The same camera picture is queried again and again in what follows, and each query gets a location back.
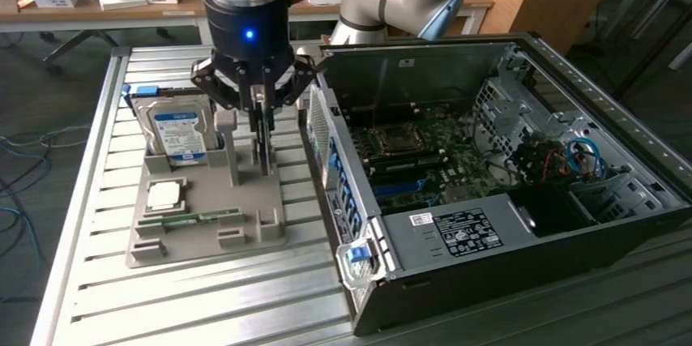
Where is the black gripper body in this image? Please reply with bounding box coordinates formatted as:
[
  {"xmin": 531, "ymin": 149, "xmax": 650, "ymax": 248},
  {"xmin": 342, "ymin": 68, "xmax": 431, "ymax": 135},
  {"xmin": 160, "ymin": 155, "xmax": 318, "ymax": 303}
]
[{"xmin": 203, "ymin": 0, "xmax": 296, "ymax": 96}]

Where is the black graphics card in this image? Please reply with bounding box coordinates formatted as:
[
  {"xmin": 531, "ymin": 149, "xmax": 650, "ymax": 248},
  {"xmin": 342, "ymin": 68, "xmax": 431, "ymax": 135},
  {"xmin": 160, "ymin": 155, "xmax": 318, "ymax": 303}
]
[{"xmin": 251, "ymin": 92, "xmax": 278, "ymax": 177}]

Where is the CPU socket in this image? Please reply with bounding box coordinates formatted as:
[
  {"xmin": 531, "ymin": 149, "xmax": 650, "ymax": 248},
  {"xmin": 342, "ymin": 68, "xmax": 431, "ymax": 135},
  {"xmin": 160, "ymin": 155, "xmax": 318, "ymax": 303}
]
[{"xmin": 375, "ymin": 125, "xmax": 428, "ymax": 155}]

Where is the grey parts rack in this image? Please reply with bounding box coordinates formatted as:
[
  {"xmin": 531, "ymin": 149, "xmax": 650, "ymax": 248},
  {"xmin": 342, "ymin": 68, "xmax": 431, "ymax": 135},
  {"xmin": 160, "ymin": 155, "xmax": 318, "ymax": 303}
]
[{"xmin": 123, "ymin": 109, "xmax": 288, "ymax": 270}]

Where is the black installed RAM stick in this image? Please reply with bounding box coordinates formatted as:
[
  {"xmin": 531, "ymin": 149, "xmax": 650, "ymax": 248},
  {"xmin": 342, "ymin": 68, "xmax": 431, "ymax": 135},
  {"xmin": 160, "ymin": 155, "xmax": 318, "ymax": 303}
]
[{"xmin": 367, "ymin": 152, "xmax": 443, "ymax": 173}]

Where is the wooden desk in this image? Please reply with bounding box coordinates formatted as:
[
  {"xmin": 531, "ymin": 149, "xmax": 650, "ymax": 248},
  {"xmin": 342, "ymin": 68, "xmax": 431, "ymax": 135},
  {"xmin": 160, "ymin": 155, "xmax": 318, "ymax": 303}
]
[{"xmin": 0, "ymin": 0, "xmax": 496, "ymax": 45}]

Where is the silver CPU chip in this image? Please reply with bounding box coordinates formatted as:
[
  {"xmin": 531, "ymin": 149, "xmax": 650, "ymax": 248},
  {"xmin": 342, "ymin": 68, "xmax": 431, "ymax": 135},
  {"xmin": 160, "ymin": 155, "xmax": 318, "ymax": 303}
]
[{"xmin": 143, "ymin": 181, "xmax": 188, "ymax": 214}]

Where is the green RAM stick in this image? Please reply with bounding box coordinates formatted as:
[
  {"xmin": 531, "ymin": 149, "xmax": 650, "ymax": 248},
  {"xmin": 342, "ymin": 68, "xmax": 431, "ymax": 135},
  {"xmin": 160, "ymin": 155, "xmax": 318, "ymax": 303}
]
[{"xmin": 138, "ymin": 207, "xmax": 240, "ymax": 229}]

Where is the green motherboard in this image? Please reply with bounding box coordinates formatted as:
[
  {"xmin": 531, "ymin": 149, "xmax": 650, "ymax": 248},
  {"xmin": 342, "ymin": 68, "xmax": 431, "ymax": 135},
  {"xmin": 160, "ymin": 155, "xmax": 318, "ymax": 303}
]
[{"xmin": 346, "ymin": 105, "xmax": 515, "ymax": 216}]

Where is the grey chipset heatsink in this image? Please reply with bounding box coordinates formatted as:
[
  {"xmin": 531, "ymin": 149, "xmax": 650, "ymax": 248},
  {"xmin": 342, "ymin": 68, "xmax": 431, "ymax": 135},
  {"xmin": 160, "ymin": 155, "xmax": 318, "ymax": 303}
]
[{"xmin": 443, "ymin": 187, "xmax": 478, "ymax": 204}]

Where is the blue case latch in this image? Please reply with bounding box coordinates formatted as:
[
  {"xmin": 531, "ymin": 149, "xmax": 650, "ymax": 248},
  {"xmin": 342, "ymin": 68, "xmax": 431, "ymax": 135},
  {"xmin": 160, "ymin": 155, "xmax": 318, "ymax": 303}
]
[{"xmin": 348, "ymin": 242, "xmax": 375, "ymax": 265}]

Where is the grey power supply unit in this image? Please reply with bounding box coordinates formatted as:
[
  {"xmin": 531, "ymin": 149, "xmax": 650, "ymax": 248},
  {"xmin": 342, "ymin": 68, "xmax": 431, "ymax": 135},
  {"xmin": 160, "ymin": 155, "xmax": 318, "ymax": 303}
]
[{"xmin": 380, "ymin": 194, "xmax": 535, "ymax": 272}]

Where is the black open PC case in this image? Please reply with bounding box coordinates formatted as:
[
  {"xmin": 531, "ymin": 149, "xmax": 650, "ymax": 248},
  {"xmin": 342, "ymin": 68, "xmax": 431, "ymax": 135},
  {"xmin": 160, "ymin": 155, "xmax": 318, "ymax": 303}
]
[{"xmin": 295, "ymin": 32, "xmax": 692, "ymax": 337}]

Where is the hard disk with blue bracket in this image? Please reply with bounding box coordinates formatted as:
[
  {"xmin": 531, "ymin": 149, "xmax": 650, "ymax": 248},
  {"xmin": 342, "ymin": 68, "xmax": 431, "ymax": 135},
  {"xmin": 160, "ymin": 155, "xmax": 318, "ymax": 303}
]
[{"xmin": 120, "ymin": 82, "xmax": 220, "ymax": 169}]

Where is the black and red wire bundle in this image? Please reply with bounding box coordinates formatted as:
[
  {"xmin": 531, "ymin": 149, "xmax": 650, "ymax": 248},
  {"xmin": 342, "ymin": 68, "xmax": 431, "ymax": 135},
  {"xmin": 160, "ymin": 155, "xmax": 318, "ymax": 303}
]
[{"xmin": 512, "ymin": 141, "xmax": 575, "ymax": 184}]

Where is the blue floor cable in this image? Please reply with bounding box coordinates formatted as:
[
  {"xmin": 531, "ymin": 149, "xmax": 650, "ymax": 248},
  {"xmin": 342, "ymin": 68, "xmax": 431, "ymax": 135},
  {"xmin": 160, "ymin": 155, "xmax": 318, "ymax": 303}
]
[{"xmin": 0, "ymin": 135, "xmax": 54, "ymax": 302}]

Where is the blue data wire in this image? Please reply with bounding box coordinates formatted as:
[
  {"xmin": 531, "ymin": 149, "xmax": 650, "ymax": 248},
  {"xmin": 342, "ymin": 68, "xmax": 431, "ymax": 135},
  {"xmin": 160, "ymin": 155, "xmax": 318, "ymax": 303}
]
[{"xmin": 564, "ymin": 137, "xmax": 608, "ymax": 182}]

